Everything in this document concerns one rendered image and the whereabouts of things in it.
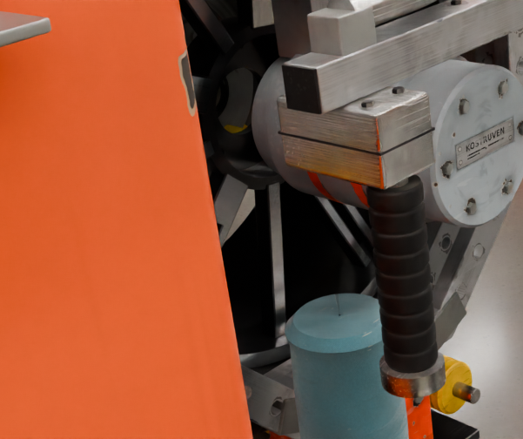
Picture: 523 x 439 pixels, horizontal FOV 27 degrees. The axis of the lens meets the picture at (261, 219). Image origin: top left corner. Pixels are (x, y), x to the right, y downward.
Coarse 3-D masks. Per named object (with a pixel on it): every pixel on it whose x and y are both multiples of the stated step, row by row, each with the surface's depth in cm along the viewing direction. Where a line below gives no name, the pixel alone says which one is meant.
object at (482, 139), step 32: (448, 64) 84; (480, 64) 84; (256, 96) 95; (448, 96) 81; (480, 96) 83; (512, 96) 86; (256, 128) 96; (448, 128) 81; (480, 128) 84; (512, 128) 87; (448, 160) 82; (480, 160) 85; (512, 160) 87; (320, 192) 93; (352, 192) 89; (448, 192) 83; (480, 192) 86; (512, 192) 88; (480, 224) 86
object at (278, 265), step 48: (192, 0) 94; (240, 0) 99; (192, 48) 101; (240, 48) 104; (240, 144) 107; (240, 192) 102; (288, 192) 131; (240, 240) 130; (288, 240) 126; (336, 240) 115; (240, 288) 121; (288, 288) 119; (336, 288) 116; (240, 336) 110
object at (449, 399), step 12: (456, 360) 116; (456, 372) 115; (468, 372) 117; (456, 384) 115; (468, 384) 117; (432, 396) 115; (444, 396) 114; (456, 396) 115; (468, 396) 114; (432, 408) 117; (444, 408) 115; (456, 408) 116
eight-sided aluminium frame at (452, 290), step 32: (512, 32) 108; (512, 64) 109; (448, 224) 115; (448, 256) 112; (480, 256) 112; (448, 288) 110; (448, 320) 110; (256, 384) 94; (288, 384) 101; (256, 416) 95; (288, 416) 97
